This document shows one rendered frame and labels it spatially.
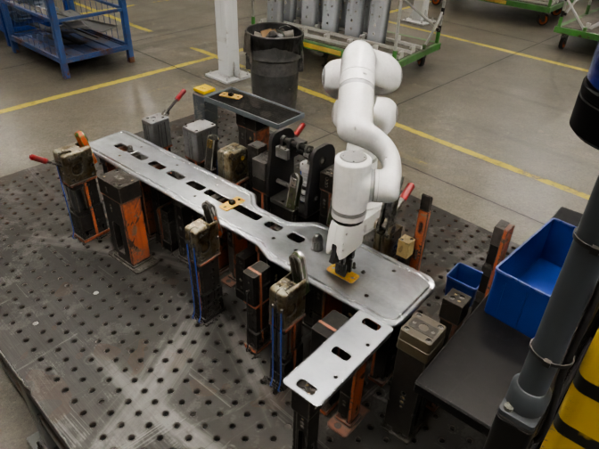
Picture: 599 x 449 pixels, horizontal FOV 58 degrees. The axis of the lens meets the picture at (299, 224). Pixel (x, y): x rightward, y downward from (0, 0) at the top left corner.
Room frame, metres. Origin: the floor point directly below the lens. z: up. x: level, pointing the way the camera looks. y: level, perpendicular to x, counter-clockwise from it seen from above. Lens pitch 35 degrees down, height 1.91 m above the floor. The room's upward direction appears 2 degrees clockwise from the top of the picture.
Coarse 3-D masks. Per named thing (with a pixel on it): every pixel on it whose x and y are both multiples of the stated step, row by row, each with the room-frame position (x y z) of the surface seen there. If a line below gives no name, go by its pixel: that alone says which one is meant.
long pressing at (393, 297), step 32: (128, 160) 1.67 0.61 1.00; (160, 160) 1.68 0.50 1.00; (192, 192) 1.47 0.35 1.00; (224, 192) 1.47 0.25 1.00; (224, 224) 1.30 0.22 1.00; (256, 224) 1.30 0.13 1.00; (288, 224) 1.30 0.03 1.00; (320, 224) 1.30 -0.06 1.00; (288, 256) 1.15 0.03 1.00; (320, 256) 1.16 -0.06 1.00; (384, 256) 1.16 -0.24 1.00; (320, 288) 1.03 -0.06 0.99; (352, 288) 1.03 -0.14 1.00; (384, 288) 1.04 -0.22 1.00; (416, 288) 1.04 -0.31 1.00; (384, 320) 0.92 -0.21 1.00
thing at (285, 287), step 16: (272, 288) 0.97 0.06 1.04; (288, 288) 0.97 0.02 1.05; (304, 288) 1.00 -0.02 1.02; (272, 304) 0.96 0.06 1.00; (288, 304) 0.95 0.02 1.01; (304, 304) 1.00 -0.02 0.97; (272, 320) 0.96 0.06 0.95; (288, 320) 0.95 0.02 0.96; (272, 336) 0.96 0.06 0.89; (288, 336) 0.99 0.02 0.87; (272, 352) 0.96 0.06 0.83; (288, 352) 0.98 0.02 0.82; (272, 368) 0.96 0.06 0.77; (288, 368) 0.96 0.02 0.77; (272, 384) 0.96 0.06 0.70
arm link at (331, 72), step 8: (328, 64) 1.52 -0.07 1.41; (336, 64) 1.50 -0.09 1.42; (328, 72) 1.49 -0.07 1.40; (336, 72) 1.48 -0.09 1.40; (328, 80) 1.48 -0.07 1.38; (336, 80) 1.47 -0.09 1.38; (328, 88) 1.49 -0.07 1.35; (336, 88) 1.48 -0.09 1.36; (336, 96) 1.51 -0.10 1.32; (376, 96) 1.62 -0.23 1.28; (336, 104) 1.79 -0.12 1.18; (336, 112) 1.77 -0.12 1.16; (336, 120) 1.77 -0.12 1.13
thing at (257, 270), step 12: (264, 264) 1.13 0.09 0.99; (252, 276) 1.08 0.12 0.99; (264, 276) 1.10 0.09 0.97; (252, 288) 1.07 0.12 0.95; (264, 288) 1.10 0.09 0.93; (252, 300) 1.07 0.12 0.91; (264, 300) 1.10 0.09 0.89; (252, 312) 1.09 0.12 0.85; (264, 312) 1.10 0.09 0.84; (252, 324) 1.09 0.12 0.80; (264, 324) 1.10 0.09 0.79; (252, 336) 1.08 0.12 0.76; (264, 336) 1.10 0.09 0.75; (252, 348) 1.08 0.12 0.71
